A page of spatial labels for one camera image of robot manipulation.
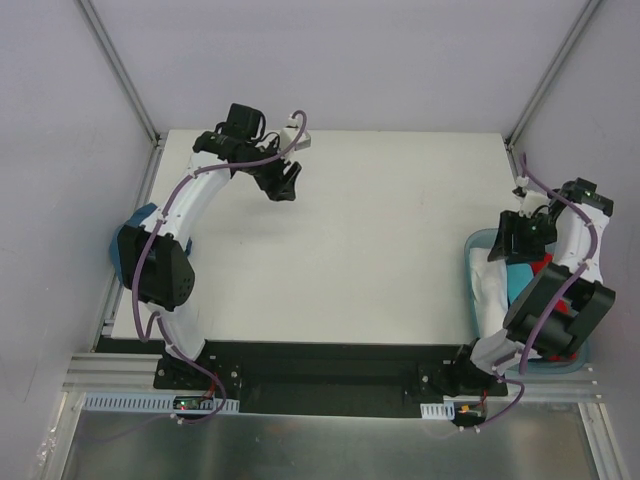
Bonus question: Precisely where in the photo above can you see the white printed t shirt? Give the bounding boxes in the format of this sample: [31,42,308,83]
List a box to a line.
[469,247,508,338]

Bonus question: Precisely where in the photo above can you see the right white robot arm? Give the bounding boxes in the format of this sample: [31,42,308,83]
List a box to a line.
[450,178,616,395]

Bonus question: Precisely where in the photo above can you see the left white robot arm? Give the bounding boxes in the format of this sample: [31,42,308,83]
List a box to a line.
[116,103,311,389]

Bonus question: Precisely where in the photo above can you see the red rolled t shirt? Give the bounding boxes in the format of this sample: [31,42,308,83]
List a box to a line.
[526,255,575,360]

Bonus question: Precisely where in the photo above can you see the teal plastic bin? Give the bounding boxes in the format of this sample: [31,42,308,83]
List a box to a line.
[454,226,615,379]

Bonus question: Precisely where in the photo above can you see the cyan rolled t shirt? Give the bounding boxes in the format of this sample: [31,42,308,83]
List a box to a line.
[506,263,534,305]

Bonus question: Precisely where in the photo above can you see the dark blue t shirt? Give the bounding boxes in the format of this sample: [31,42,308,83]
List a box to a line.
[109,203,195,289]

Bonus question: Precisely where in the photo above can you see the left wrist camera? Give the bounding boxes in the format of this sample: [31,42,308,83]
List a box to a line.
[279,126,311,152]

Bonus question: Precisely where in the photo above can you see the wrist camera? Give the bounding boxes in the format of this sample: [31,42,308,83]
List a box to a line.
[279,126,311,152]
[512,176,549,218]

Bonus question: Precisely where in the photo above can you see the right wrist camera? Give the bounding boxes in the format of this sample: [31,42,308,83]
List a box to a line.
[512,176,549,218]

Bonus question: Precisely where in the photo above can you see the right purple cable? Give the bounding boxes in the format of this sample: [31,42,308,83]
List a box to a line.
[452,153,601,434]

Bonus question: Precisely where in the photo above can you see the purple cable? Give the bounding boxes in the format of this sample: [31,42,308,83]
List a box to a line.
[130,109,309,426]
[452,153,601,434]

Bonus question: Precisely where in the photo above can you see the right aluminium frame post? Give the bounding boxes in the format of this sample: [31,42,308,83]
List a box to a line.
[505,0,605,151]

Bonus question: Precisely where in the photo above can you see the aluminium frame post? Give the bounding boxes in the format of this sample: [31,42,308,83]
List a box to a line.
[74,0,161,146]
[505,0,605,151]

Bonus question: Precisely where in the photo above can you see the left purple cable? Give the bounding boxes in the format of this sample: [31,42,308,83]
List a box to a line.
[130,109,309,426]

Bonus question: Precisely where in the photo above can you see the right slotted cable duct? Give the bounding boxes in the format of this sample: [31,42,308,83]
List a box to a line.
[420,401,455,421]

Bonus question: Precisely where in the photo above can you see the slotted cable duct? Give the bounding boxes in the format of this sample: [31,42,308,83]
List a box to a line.
[420,401,455,421]
[83,393,240,415]

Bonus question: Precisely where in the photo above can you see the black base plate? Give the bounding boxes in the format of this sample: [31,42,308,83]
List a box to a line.
[97,338,507,418]

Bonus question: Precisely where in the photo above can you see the left aluminium frame post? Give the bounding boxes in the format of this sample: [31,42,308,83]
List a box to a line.
[74,0,161,146]

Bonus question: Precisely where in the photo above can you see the left slotted cable duct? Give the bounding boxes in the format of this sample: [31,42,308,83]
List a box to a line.
[83,393,240,415]

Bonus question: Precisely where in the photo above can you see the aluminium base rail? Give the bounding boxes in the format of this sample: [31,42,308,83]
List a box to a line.
[62,321,162,393]

